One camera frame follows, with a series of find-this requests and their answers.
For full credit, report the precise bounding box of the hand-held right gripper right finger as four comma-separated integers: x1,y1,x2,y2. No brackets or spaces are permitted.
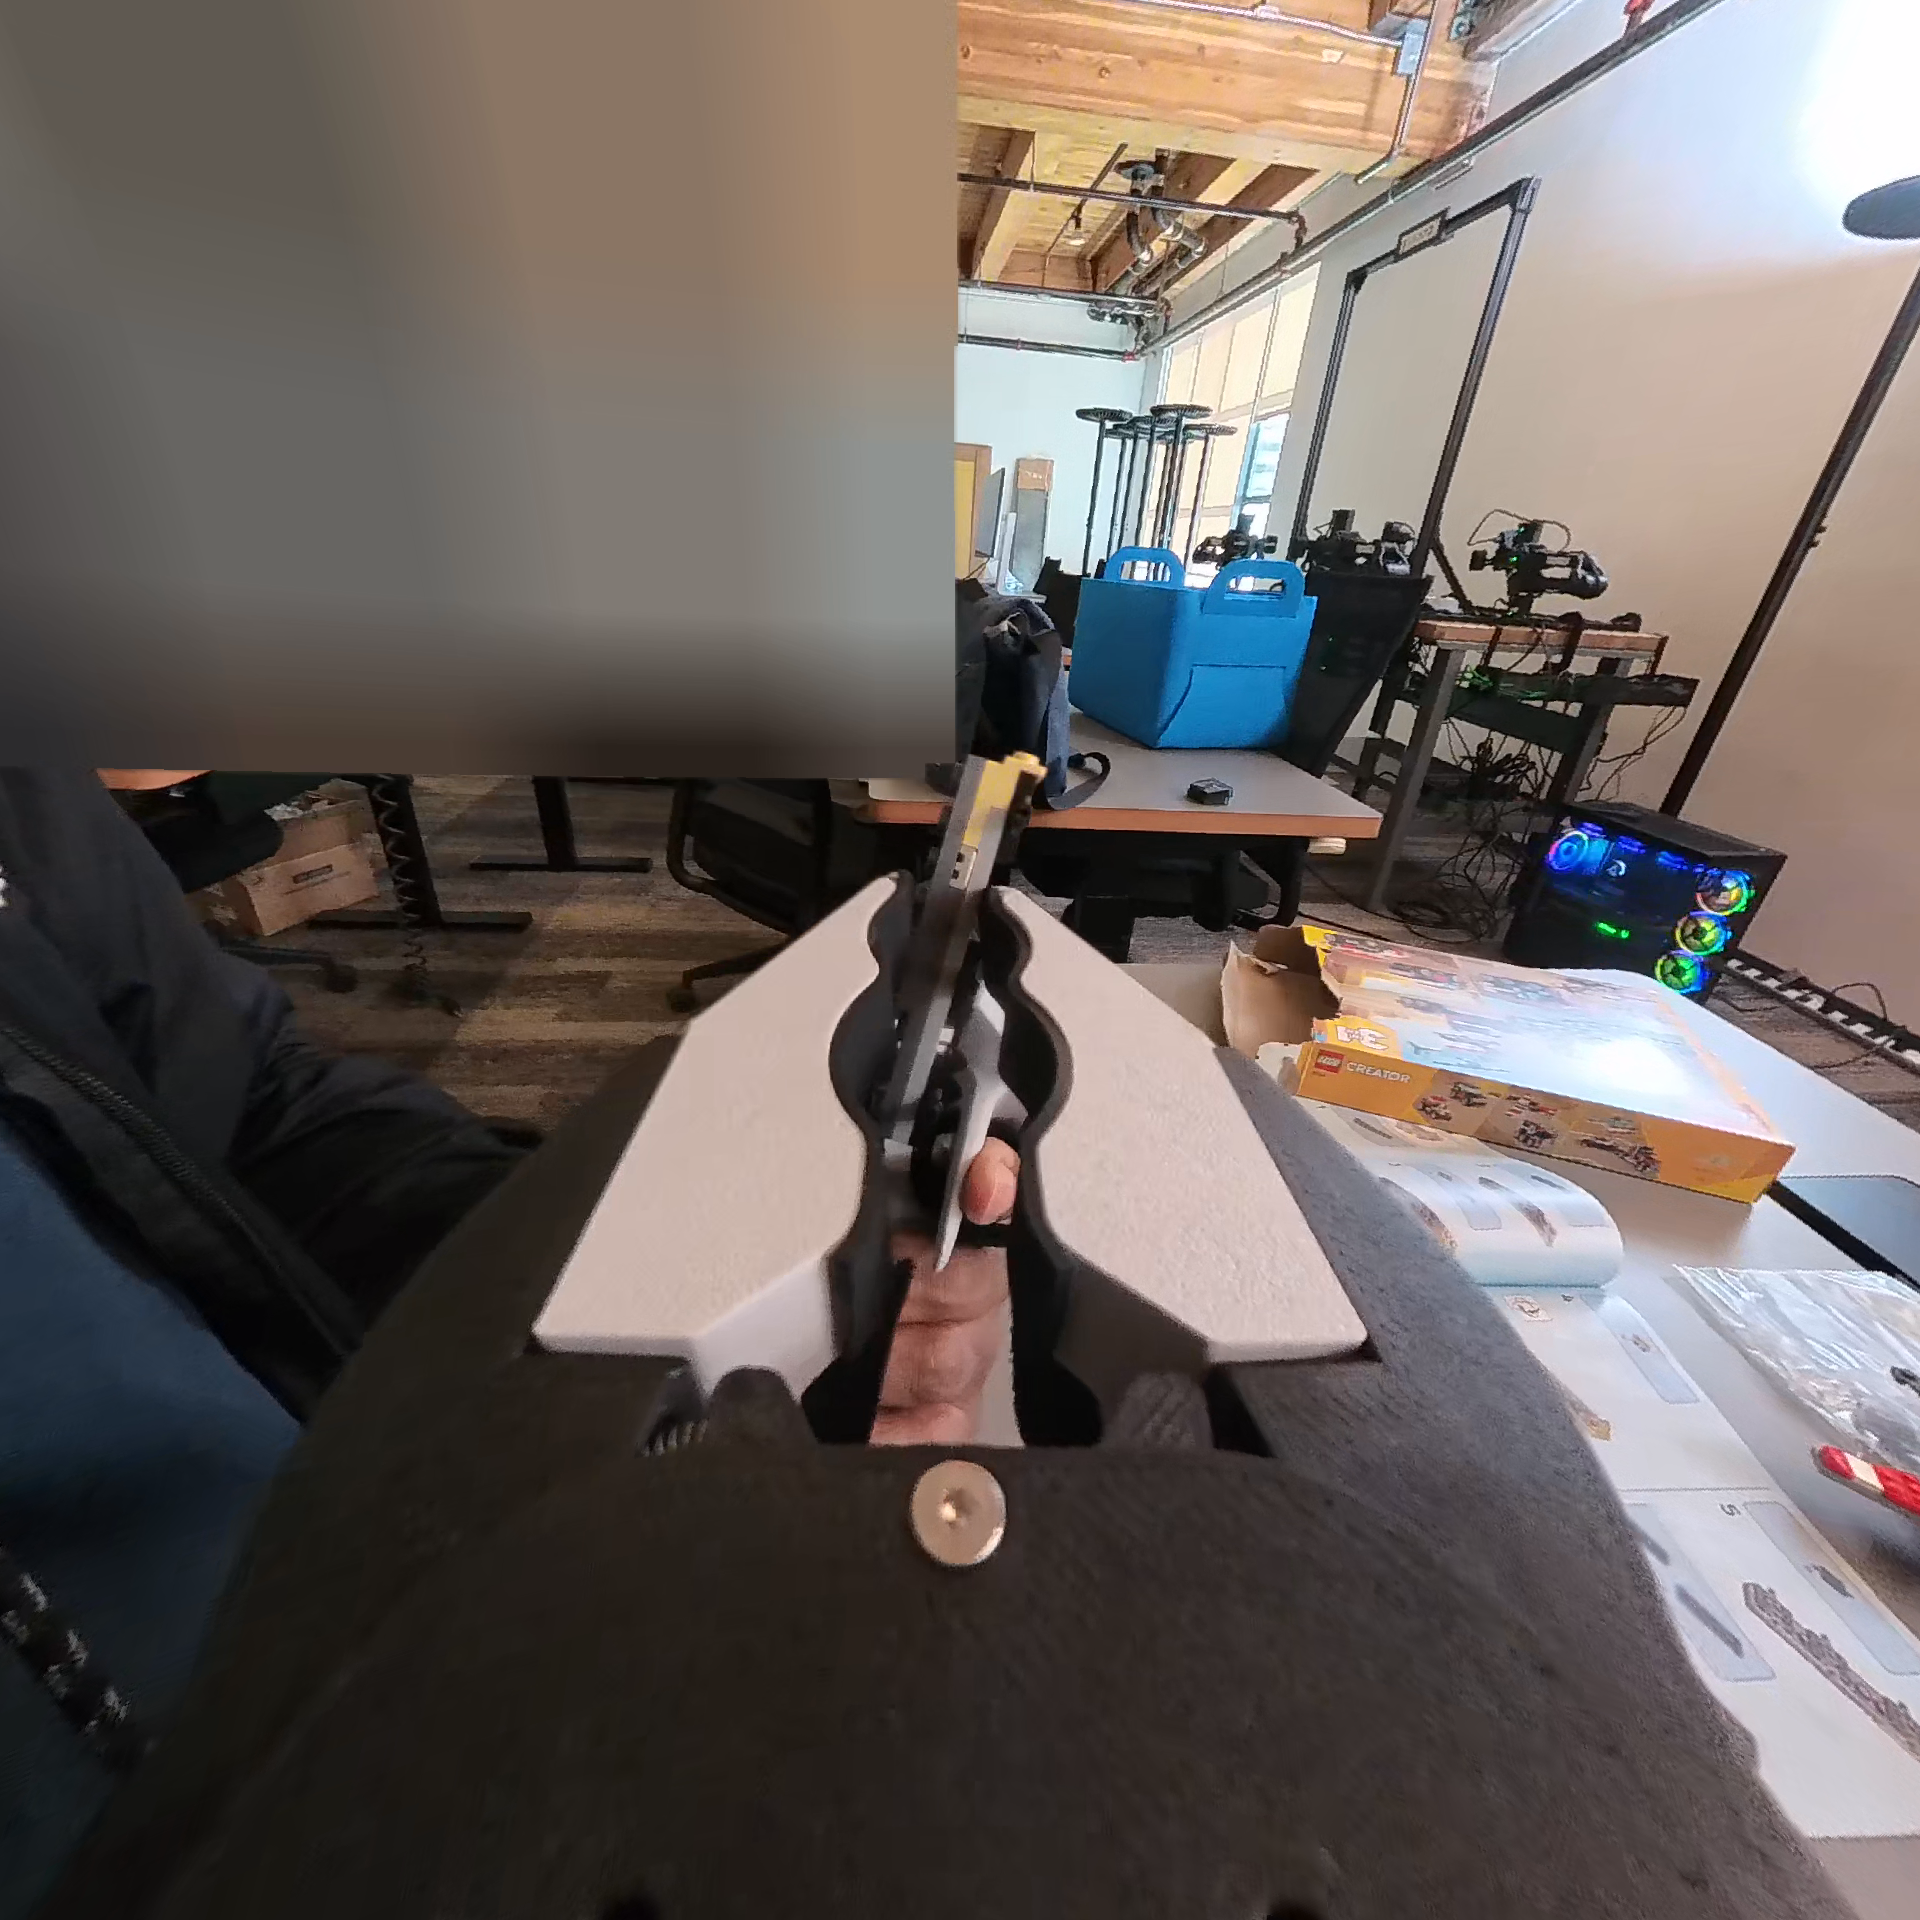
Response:
979,884,1370,1450

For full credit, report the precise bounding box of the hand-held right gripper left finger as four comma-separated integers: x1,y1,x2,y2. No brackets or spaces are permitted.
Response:
533,873,921,1430

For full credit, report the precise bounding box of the grey toy brick assembly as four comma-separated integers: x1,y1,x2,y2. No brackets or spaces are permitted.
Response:
877,750,1052,1277

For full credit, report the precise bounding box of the person's left hand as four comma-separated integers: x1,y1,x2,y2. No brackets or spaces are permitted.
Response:
872,1140,1037,1450

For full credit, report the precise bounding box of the black office chair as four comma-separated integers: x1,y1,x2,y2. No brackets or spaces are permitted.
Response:
663,777,904,1011

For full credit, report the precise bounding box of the yellow toy brick box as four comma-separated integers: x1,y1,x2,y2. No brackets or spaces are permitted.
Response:
1224,921,1796,1205

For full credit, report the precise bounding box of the wood-edged table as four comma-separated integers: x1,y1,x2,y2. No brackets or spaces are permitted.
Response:
832,705,1386,963

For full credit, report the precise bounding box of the cardboard box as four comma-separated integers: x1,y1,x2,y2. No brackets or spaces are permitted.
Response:
188,802,384,939

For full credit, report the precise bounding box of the blue felt tote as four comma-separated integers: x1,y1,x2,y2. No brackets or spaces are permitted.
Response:
1068,546,1320,751

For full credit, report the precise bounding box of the computer tower with coloured fans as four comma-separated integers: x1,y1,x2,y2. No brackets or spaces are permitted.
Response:
1505,802,1787,1004

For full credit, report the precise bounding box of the person's dark jacket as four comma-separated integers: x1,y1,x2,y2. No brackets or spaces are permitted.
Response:
0,773,541,1920

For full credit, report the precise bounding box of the black backpack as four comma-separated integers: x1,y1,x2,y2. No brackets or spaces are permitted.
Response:
959,583,1113,811

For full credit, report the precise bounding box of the instruction booklet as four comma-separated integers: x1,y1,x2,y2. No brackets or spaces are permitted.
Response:
1320,1095,1920,1841

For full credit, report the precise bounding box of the clear plastic bag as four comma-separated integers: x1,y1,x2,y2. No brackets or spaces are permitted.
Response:
1671,1265,1920,1479

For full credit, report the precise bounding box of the person's blue garment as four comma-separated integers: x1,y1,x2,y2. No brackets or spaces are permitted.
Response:
0,1124,309,1920

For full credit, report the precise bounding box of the black power strip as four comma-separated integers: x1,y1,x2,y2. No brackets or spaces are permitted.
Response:
1722,958,1920,1075

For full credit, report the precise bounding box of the black tablet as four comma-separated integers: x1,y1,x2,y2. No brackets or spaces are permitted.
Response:
1773,1174,1920,1286

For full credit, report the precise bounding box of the wooden workbench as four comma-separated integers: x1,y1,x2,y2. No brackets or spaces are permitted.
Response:
1371,615,1705,902

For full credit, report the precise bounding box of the red toy brick vehicle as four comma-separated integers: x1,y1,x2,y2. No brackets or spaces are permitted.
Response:
1812,1439,1920,1518

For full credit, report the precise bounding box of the cluster of black lamp stands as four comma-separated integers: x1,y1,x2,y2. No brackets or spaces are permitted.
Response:
1077,403,1240,565

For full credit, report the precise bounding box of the black camera rig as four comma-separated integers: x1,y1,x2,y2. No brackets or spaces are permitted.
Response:
1297,510,1419,579
1468,511,1610,607

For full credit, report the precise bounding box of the speckled drawstring cord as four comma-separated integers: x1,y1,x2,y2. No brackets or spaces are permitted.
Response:
0,1546,145,1765

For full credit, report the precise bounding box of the black metal frame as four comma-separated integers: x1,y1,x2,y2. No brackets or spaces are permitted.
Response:
1288,177,1546,601

